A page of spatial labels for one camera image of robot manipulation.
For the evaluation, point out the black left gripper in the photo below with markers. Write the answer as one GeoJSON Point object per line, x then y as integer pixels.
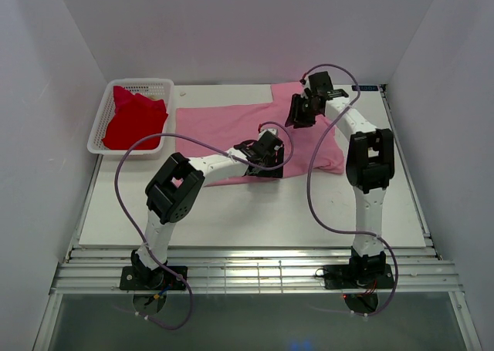
{"type": "Point", "coordinates": [272, 173]}

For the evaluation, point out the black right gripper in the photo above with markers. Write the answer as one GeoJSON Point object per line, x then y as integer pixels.
{"type": "Point", "coordinates": [296, 115]}

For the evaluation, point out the pink t shirt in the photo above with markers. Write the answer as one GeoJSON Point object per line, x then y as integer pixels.
{"type": "Point", "coordinates": [224, 127]}

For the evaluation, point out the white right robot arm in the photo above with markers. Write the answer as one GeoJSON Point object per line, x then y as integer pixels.
{"type": "Point", "coordinates": [369, 166]}

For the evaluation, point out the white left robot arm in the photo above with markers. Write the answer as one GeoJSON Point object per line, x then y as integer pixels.
{"type": "Point", "coordinates": [173, 190]}

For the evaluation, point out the blue corner label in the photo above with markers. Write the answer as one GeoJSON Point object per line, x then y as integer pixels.
{"type": "Point", "coordinates": [365, 88]}

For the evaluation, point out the white plastic mesh basket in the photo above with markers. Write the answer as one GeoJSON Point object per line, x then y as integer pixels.
{"type": "Point", "coordinates": [161, 89]}

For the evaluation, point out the red t shirt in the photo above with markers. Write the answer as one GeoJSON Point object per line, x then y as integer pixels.
{"type": "Point", "coordinates": [135, 116]}

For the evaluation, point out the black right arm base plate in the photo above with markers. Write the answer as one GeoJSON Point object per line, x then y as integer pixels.
{"type": "Point", "coordinates": [339, 277]}

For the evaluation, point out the aluminium rail frame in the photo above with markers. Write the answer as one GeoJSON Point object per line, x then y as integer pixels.
{"type": "Point", "coordinates": [250, 271]}

